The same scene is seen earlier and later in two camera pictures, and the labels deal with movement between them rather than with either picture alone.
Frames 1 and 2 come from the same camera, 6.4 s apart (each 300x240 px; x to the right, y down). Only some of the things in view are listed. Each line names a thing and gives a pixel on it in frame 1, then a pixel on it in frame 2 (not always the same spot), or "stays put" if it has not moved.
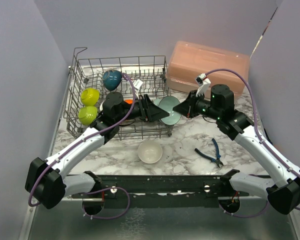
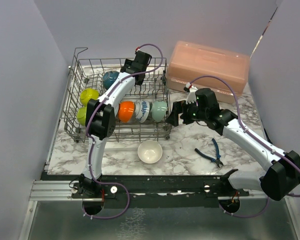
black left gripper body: [142, 108] to [139, 82]
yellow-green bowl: [89, 96] stays put
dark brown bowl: [111, 79] stays put
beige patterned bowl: [150, 152] stays put
